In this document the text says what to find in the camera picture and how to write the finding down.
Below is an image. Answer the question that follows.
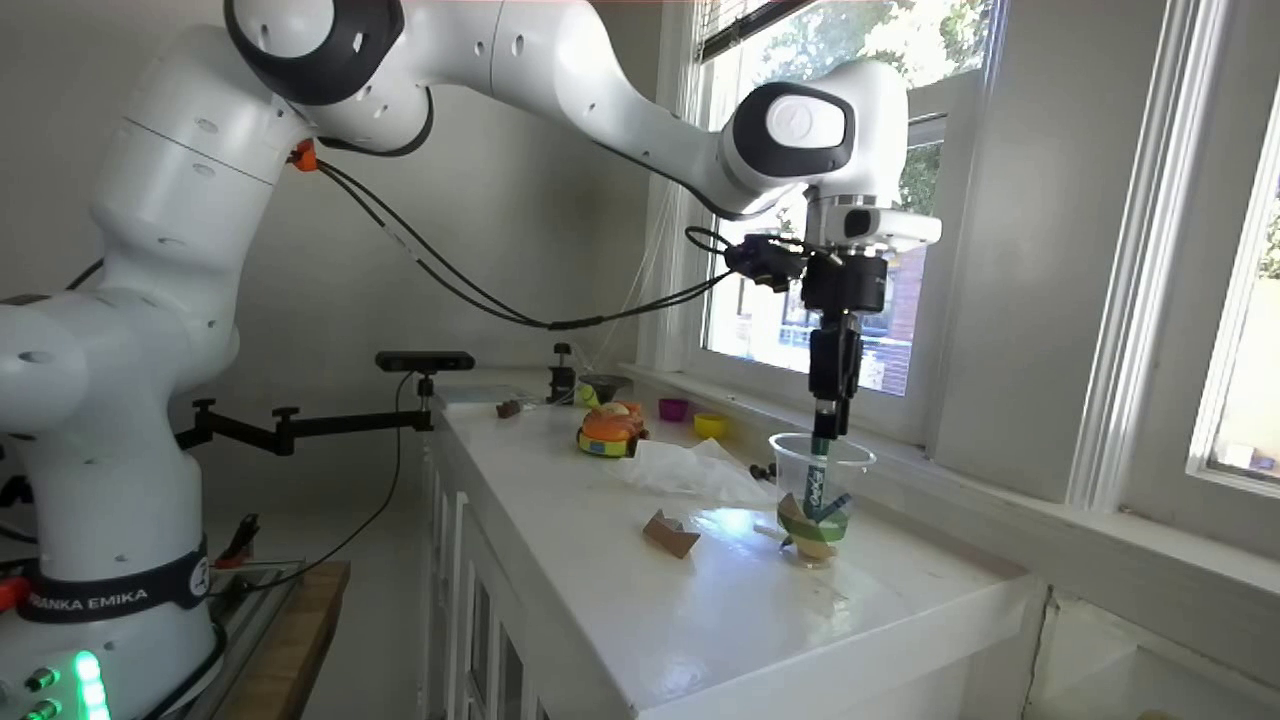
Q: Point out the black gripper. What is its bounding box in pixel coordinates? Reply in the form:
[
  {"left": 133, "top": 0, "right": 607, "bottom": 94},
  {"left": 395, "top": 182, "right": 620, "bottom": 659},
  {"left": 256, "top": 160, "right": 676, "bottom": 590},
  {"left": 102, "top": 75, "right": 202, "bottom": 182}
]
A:
[{"left": 799, "top": 256, "right": 886, "bottom": 438}]

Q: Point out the dark green marker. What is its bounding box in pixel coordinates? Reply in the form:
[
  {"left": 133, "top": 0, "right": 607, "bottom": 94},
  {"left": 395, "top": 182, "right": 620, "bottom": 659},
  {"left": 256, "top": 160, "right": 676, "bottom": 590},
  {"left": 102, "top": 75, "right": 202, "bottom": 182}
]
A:
[{"left": 804, "top": 435, "right": 832, "bottom": 523}]

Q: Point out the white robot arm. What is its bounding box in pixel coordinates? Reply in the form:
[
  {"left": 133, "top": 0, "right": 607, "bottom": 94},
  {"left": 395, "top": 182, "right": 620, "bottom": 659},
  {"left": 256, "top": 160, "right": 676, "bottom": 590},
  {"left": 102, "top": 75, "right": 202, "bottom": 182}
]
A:
[{"left": 0, "top": 0, "right": 940, "bottom": 720}]

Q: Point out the clear plastic cup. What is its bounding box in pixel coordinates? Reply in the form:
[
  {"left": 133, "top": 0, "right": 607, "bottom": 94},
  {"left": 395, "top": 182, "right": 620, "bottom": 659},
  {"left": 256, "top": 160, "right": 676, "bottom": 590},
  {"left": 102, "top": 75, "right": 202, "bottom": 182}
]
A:
[{"left": 767, "top": 431, "right": 876, "bottom": 558}]

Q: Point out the yellow bowl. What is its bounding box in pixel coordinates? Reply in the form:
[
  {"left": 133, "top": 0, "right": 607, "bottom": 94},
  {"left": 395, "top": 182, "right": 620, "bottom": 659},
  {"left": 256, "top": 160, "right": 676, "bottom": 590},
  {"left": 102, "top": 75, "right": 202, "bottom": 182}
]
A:
[{"left": 690, "top": 413, "right": 733, "bottom": 438}]

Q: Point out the white crumpled cloth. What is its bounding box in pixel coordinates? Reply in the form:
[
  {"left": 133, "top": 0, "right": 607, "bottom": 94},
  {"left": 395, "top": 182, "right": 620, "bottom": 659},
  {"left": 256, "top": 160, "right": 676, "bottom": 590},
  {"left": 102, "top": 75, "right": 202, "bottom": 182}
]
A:
[{"left": 620, "top": 438, "right": 774, "bottom": 509}]

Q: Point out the magenta bowl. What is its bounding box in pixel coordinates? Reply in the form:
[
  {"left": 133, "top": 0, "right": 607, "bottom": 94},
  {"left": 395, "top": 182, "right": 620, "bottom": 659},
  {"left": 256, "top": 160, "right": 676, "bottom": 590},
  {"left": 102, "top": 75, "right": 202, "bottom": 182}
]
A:
[{"left": 655, "top": 394, "right": 690, "bottom": 424}]

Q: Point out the brown wooden polyhedron block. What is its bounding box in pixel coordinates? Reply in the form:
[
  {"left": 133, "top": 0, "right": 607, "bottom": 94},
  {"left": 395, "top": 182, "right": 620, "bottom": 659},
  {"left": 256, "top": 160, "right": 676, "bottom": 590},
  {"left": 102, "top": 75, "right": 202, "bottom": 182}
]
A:
[{"left": 642, "top": 511, "right": 695, "bottom": 558}]

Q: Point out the orange toy car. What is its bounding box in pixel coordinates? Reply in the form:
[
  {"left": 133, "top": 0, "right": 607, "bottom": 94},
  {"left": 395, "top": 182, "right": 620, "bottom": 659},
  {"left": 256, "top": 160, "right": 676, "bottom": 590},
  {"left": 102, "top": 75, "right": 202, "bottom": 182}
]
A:
[{"left": 577, "top": 399, "right": 649, "bottom": 461}]

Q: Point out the white cabinet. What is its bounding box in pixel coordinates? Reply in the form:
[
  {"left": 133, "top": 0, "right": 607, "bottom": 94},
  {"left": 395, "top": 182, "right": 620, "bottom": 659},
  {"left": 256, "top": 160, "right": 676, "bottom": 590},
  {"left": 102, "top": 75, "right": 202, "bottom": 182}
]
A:
[{"left": 435, "top": 404, "right": 1034, "bottom": 720}]

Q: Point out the small dark cube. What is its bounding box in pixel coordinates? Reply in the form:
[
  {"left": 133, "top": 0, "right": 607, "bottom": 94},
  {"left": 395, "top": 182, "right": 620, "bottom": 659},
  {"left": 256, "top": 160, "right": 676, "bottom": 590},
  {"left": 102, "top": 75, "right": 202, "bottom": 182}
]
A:
[{"left": 495, "top": 399, "right": 522, "bottom": 421}]

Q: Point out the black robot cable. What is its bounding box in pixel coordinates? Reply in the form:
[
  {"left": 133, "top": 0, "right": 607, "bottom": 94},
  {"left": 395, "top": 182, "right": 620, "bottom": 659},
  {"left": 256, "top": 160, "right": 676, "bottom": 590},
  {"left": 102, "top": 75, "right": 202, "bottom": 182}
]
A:
[{"left": 313, "top": 157, "right": 804, "bottom": 334}]

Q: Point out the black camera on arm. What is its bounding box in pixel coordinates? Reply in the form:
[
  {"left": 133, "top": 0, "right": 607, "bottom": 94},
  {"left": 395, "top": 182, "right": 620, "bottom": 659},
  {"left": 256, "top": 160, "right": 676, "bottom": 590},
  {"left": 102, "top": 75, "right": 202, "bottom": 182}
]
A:
[{"left": 376, "top": 353, "right": 476, "bottom": 370}]

